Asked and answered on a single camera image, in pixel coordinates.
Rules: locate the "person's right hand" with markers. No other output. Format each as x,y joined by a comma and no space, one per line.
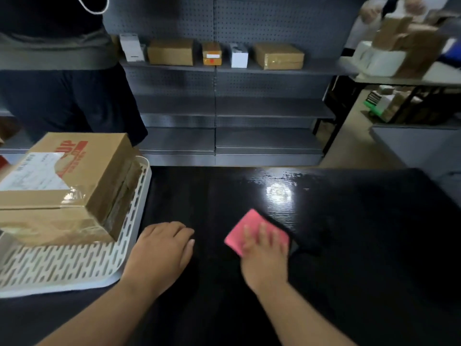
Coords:
264,263

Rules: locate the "green and white box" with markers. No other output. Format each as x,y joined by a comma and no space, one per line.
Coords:
378,102

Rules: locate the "blue packet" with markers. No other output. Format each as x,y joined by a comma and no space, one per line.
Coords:
452,53

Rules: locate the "person's right little finger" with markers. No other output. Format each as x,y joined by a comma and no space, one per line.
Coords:
286,245

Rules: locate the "pile of brown boxes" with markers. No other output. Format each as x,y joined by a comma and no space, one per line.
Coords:
414,43

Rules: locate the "white boxes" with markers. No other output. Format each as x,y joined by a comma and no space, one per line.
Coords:
378,61

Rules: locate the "person's left thumb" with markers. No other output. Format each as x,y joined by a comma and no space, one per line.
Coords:
188,254

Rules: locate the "person's left hand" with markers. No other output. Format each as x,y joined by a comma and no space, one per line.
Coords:
155,257

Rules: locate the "person's right forearm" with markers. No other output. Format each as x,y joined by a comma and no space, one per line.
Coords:
299,317

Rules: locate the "grey metal shelf unit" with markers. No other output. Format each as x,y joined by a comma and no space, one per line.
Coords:
252,115

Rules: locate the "large red-printed cardboard box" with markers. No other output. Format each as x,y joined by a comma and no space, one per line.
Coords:
86,165

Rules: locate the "taped brown cardboard box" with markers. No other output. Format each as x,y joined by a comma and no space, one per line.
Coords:
278,56

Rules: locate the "person's right middle finger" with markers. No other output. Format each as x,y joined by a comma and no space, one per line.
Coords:
263,233

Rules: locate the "white perforated tray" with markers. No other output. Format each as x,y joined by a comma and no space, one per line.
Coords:
72,263

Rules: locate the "grey counter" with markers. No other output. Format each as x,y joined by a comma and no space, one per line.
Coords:
421,147

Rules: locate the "pink cleaning cloth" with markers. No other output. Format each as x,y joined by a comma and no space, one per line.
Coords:
249,219

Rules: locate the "white table with black legs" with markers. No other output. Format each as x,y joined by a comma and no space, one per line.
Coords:
443,77

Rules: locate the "tall white box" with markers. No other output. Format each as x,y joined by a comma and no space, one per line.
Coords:
131,47

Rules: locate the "person's left forearm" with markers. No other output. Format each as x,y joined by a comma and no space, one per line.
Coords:
104,317

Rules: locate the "plain brown cardboard box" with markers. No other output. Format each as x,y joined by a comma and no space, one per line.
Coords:
170,52

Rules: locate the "small orange-labelled cardboard box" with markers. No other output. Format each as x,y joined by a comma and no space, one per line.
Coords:
211,53

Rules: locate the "small white box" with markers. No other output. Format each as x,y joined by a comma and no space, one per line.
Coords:
238,56

